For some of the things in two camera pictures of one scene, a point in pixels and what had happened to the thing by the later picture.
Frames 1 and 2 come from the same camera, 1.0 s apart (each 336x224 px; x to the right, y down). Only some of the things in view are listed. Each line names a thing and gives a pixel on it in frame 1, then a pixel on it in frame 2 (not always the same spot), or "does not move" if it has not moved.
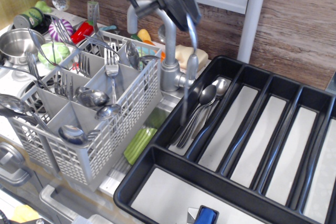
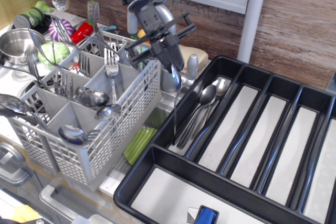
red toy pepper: (86, 28) does not move
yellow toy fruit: (144, 35) does not move
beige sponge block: (182, 53) does not move
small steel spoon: (194, 68) to (176, 82)
